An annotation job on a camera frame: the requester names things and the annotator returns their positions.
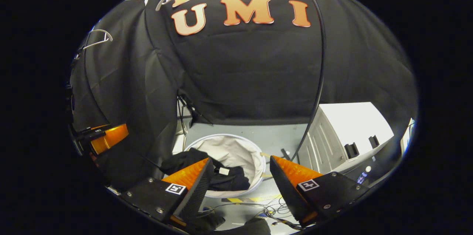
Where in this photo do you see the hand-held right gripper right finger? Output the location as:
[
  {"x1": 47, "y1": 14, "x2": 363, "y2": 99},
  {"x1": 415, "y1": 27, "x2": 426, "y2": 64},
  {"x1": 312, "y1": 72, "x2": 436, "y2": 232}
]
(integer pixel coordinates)
[{"x1": 269, "y1": 155, "x2": 370, "y2": 229}]

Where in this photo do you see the tangle of floor cables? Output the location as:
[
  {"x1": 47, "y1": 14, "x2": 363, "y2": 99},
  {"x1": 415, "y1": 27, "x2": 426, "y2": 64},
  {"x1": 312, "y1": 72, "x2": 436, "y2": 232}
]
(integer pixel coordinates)
[{"x1": 201, "y1": 196, "x2": 300, "y2": 228}]

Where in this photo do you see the black backdrop cloth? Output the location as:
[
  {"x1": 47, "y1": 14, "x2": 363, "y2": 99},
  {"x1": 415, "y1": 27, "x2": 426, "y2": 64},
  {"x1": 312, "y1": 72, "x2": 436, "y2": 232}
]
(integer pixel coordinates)
[{"x1": 70, "y1": 0, "x2": 418, "y2": 191}]

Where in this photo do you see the black jacket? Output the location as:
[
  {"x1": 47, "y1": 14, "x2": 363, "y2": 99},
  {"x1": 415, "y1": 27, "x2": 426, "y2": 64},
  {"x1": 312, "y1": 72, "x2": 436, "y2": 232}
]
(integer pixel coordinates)
[{"x1": 161, "y1": 148, "x2": 252, "y2": 191}]

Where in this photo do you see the white cabinet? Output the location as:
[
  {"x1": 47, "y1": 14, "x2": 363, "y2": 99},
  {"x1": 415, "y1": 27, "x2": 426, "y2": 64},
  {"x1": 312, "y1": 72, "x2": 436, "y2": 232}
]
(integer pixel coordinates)
[{"x1": 297, "y1": 102, "x2": 395, "y2": 173}]

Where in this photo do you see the black clothes rack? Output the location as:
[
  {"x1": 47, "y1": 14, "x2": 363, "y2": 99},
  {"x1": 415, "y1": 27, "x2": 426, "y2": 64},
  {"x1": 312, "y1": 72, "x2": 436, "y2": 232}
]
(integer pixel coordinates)
[{"x1": 81, "y1": 0, "x2": 327, "y2": 163}]

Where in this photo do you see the white laundry hamper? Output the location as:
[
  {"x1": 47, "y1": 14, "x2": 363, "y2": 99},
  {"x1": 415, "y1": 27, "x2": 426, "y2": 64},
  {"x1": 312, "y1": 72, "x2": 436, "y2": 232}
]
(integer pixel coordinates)
[{"x1": 184, "y1": 133, "x2": 267, "y2": 198}]

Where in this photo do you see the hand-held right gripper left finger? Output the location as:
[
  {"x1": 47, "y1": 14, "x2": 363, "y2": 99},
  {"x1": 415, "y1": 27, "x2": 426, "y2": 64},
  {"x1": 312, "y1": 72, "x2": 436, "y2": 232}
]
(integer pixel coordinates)
[{"x1": 120, "y1": 157, "x2": 215, "y2": 229}]

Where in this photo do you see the dark cloth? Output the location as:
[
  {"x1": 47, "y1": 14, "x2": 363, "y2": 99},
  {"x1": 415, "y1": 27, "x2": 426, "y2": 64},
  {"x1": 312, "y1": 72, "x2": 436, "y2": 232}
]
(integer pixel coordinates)
[{"x1": 185, "y1": 209, "x2": 272, "y2": 235}]

